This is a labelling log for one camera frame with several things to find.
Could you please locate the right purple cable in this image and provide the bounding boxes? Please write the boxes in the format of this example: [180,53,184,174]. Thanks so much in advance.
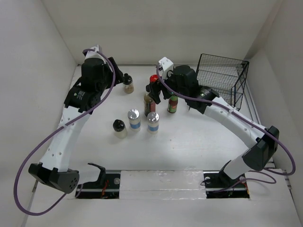
[156,65,296,193]

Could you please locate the black cap shaker back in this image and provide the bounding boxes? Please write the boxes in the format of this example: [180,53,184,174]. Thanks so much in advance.
[123,73,134,94]

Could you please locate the black wire basket rack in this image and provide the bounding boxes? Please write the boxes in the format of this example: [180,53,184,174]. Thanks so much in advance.
[196,53,250,110]

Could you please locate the purple cable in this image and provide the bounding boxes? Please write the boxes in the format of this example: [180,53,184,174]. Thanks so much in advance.
[13,48,124,215]
[156,65,296,193]

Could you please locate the white tape panel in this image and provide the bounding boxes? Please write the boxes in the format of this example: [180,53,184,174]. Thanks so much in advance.
[119,170,206,200]

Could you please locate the black cap shaker front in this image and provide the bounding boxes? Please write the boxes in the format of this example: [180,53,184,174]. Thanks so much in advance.
[113,119,127,139]

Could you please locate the yellow cap green label bottle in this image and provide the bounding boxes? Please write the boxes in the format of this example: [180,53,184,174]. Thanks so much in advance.
[168,96,178,114]

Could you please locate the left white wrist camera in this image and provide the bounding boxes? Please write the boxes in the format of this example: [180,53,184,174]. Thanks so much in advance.
[82,44,104,60]

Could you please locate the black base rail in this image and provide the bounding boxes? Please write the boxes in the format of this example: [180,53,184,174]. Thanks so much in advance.
[75,171,249,200]

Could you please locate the tall black cap sauce bottle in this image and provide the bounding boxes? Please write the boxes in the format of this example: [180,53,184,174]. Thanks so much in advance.
[143,93,156,116]

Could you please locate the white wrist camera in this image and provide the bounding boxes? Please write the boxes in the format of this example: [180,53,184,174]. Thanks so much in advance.
[82,44,104,60]
[158,57,174,80]

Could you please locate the red lid sauce jar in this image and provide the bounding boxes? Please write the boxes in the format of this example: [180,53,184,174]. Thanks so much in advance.
[149,74,158,85]

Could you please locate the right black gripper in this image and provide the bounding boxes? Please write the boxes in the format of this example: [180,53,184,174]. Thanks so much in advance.
[148,70,188,104]

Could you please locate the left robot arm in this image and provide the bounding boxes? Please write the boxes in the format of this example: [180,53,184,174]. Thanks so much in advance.
[28,57,123,194]

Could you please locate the silver lid shaker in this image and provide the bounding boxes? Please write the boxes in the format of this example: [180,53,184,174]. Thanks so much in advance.
[127,109,141,131]
[147,112,159,134]

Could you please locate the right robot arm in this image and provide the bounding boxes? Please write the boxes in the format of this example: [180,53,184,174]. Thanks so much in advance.
[149,63,279,186]

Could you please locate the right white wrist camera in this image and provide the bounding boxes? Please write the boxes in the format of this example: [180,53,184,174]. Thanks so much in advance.
[158,57,174,80]

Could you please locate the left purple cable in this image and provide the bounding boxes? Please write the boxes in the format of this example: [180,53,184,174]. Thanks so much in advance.
[13,48,124,215]

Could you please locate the black cap shaker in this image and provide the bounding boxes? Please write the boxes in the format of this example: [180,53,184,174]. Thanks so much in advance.
[123,73,134,94]
[113,119,127,139]

